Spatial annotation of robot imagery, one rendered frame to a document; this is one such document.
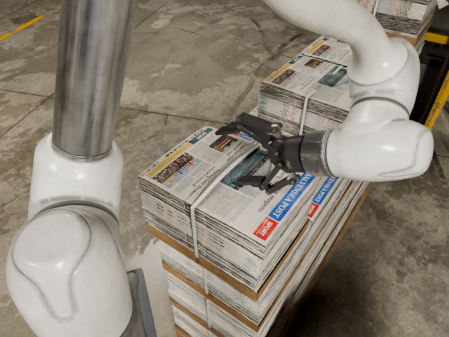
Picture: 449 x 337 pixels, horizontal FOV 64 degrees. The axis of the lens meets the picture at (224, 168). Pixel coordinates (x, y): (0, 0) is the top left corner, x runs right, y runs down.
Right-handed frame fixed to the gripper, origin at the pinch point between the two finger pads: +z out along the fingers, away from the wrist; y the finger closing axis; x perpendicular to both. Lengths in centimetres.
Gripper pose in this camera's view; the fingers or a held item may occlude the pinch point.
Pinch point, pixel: (232, 156)
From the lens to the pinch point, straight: 84.8
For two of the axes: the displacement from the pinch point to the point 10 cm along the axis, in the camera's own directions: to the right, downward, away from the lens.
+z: -7.3, 0.0, 6.9
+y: 3.7, 8.4, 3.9
